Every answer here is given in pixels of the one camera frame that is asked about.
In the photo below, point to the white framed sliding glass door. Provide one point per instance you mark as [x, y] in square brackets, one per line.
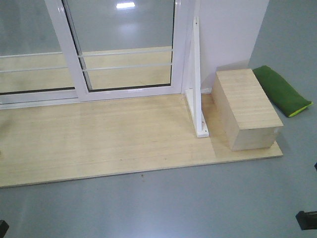
[118, 49]

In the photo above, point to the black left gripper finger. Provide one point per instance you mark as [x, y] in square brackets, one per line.
[4, 226]

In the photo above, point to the green fabric sandbag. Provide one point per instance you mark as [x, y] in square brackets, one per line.
[280, 92]

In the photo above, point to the white triangular support bracket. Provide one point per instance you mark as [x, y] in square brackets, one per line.
[193, 91]

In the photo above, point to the fixed white framed glass panel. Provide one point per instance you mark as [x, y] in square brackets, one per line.
[33, 68]

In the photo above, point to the light plywood base board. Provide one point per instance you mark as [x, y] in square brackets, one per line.
[86, 140]

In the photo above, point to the white partition wall panel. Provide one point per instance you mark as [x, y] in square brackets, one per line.
[228, 33]

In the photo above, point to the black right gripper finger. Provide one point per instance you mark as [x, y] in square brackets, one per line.
[307, 220]

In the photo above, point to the light plywood box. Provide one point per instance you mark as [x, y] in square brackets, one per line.
[248, 117]

